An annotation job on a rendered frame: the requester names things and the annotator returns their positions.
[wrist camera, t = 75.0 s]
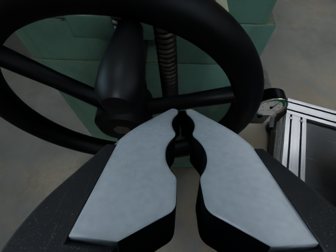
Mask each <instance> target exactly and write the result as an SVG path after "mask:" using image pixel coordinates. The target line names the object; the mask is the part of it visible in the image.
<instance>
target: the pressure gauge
mask: <svg viewBox="0 0 336 252"><path fill-rule="evenodd" d="M275 105H276V106H275ZM288 105H289V103H288V101H287V98H286V95H285V92H284V91H283V90H282V89H280V88H267V89H264V91H263V96H262V100H261V103H260V106H259V109H258V111H257V114H258V115H261V116H271V115H275V114H278V113H281V112H282V111H284V110H285V109H286V108H287V107H288ZM273 106H274V107H273ZM270 107H273V108H272V109H270Z"/></svg>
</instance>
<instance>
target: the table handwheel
mask: <svg viewBox="0 0 336 252"><path fill-rule="evenodd" d="M67 15H99V16H109V17H117V18H131V19H135V20H137V21H139V22H140V23H144V24H148V25H151V26H154V27H157V28H160V29H162V30H165V31H168V32H170V33H172V34H175V35H177V36H179V37H181V38H183V39H185V40H187V41H189V42H190V43H192V44H194V45H195V46H197V47H198V48H200V49H201V50H203V51H204V52H205V53H206V54H208V55H209V56H210V57H211V58H212V59H213V60H214V61H215V62H216V63H217V64H218V65H219V66H220V67H221V68H222V70H223V71H224V72H225V74H226V76H227V77H228V79H229V82H230V85H231V86H226V87H221V88H215V89H210V90H204V91H199V92H193V93H187V94H180V95H172V96H165V97H158V98H153V96H152V94H151V92H150V91H149V90H148V89H147V88H146V87H144V91H143V98H142V101H141V103H140V104H139V105H138V106H137V107H135V108H134V109H133V110H132V111H131V112H129V113H127V114H114V113H110V112H108V111H106V110H105V109H103V107H102V106H101V104H100V102H99V101H98V99H97V97H96V96H95V93H94V87H92V86H89V85H87V84H85V83H82V82H80V81H78V80H76V79H73V78H71V77H69V76H67V75H64V74H62V73H60V72H57V71H55V70H53V69H51V68H49V67H47V66H45V65H43V64H41V63H39V62H37V61H35V60H33V59H31V58H29V57H27V56H25V55H23V54H20V53H18V52H16V51H14V50H12V49H10V48H8V47H6V46H4V45H3V44H4V43H5V41H6V40H7V39H8V38H9V37H10V36H11V35H12V34H13V33H14V32H15V31H17V30H18V29H20V28H22V27H24V26H26V25H29V24H31V23H34V22H37V21H40V20H44V19H48V18H53V17H59V16H67ZM1 67H2V68H4V69H7V70H9V71H12V72H14V73H17V74H19V75H22V76H24V77H27V78H29V79H32V80H34V81H37V82H39V83H42V84H44V85H47V86H49V87H52V88H54V89H56V90H58V91H61V92H63V93H65V94H67V95H70V96H72V97H74V98H76V99H79V100H81V101H83V102H85V103H88V104H90V105H92V106H94V107H97V110H96V115H95V119H94V122H95V124H96V126H97V127H98V128H99V129H100V130H101V131H102V132H103V133H104V134H106V135H108V136H110V137H113V138H117V139H118V140H117V141H111V140H105V139H101V138H96V137H92V136H89V135H86V134H82V133H79V132H76V131H74V130H71V129H69V128H66V127H64V126H62V125H59V124H57V123H55V122H53V121H51V120H50V119H48V118H46V117H44V116H43V115H41V114H39V113H38V112H36V111H35V110H33V109H32V108H31V107H29V106H28V105H27V104H26V103H24V102H23V101H22V100H21V99H20V98H19V97H18V96H17V95H16V94H15V93H14V91H13V90H12V89H11V88H10V86H9V85H8V83H7V82H6V80H5V78H4V76H3V74H2V71H1ZM264 86H265V79H264V72H263V66H262V62H261V59H260V56H259V53H258V51H257V49H256V47H255V45H254V43H253V42H252V40H251V38H250V37H249V35H248V34H247V33H246V31H245V30H244V29H243V27H242V26H241V25H240V24H239V23H238V21H237V20H236V19H235V18H234V17H233V16H232V15H231V14H230V13H229V12H228V11H227V10H226V9H225V8H224V7H222V6H221V5H220V4H219V3H217V2H216V1H215V0H0V117H1V118H3V119H4V120H6V121H7V122H9V123H10V124H12V125H14V126H15V127H17V128H19V129H21V130H23V131H25V132H27V133H29V134H31V135H33V136H35V137H37V138H40V139H42V140H44V141H47V142H49V143H52V144H55V145H58V146H61V147H64V148H67V149H71V150H74V151H78V152H82V153H86V154H91V155H95V154H96V153H98V152H99V151H100V150H101V149H102V148H104V147H105V146H106V145H107V144H112V145H114V144H115V143H116V142H118V141H119V140H120V139H121V138H122V137H123V136H125V135H126V134H127V133H129V132H130V131H131V130H133V129H134V128H136V127H138V126H139V125H141V124H143V123H145V122H147V121H149V120H151V118H152V115H155V114H161V113H164V112H166V111H168V110H170V109H176V110H178V111H179V110H184V109H190V108H198V107H206V106H214V105H222V104H230V103H231V105H230V107H229V109H228V111H227V113H226V114H225V115H224V117H223V118H222V119H221V120H220V121H219V122H218V123H219V124H221V125H223V126H224V127H226V128H228V129H230V130H231V131H233V132H234V133H236V134H237V135H238V134H239V133H240V132H241V131H243V130H244V129H245V128H246V127H247V125H248V124H249V123H250V122H251V121H252V119H253V118H254V116H255V115H256V113H257V111H258V109H259V107H260V104H261V102H262V98H263V94H264ZM190 154H191V146H190V144H189V143H188V141H187V140H186V139H185V138H184V139H180V140H176V141H175V151H174V158H181V157H187V156H190Z"/></svg>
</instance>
